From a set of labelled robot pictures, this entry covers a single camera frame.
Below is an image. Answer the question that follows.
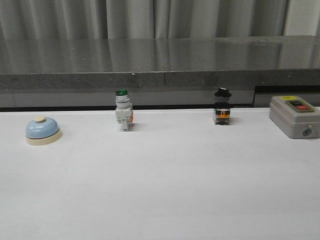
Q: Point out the grey curtain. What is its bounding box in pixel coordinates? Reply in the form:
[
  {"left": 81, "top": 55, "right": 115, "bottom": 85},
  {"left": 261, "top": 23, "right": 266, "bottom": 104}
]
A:
[{"left": 0, "top": 0, "right": 320, "bottom": 40}]

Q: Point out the blue desk bell cream base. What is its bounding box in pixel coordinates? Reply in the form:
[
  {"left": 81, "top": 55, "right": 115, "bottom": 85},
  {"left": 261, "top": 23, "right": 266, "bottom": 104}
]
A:
[{"left": 25, "top": 116, "right": 62, "bottom": 146}]

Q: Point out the grey push button control box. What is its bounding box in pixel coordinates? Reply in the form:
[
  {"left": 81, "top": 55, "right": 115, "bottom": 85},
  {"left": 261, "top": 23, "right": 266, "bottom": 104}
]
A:
[{"left": 269, "top": 96, "right": 320, "bottom": 139}]

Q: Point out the green push button switch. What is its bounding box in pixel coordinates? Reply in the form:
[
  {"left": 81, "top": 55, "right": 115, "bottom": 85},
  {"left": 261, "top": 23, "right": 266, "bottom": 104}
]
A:
[{"left": 115, "top": 89, "right": 134, "bottom": 131}]

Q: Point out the grey stone counter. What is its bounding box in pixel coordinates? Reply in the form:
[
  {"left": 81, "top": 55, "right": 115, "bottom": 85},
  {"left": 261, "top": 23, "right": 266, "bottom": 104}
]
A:
[{"left": 0, "top": 36, "right": 320, "bottom": 111}]

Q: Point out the black rotary selector switch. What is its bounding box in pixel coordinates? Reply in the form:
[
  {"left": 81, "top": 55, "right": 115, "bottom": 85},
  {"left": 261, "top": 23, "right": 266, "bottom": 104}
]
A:
[{"left": 213, "top": 87, "right": 232, "bottom": 125}]

